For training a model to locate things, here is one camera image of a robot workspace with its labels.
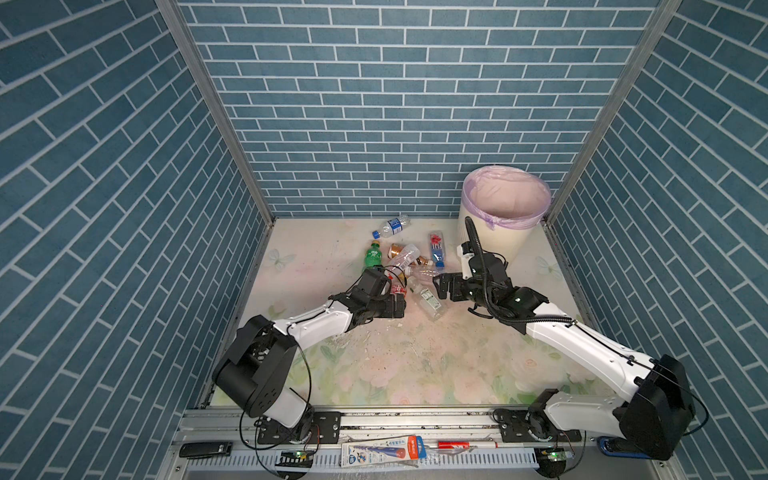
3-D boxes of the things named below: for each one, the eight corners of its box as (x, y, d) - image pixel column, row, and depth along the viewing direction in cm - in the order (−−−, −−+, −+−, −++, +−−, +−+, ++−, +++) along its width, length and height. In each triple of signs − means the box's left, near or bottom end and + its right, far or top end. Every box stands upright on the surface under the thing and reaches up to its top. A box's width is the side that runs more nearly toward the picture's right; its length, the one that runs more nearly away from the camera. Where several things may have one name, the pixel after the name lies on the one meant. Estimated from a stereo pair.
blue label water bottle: (379, 244, 114) (379, 236, 110) (372, 237, 116) (372, 228, 112) (411, 227, 120) (411, 218, 116) (404, 220, 122) (404, 211, 118)
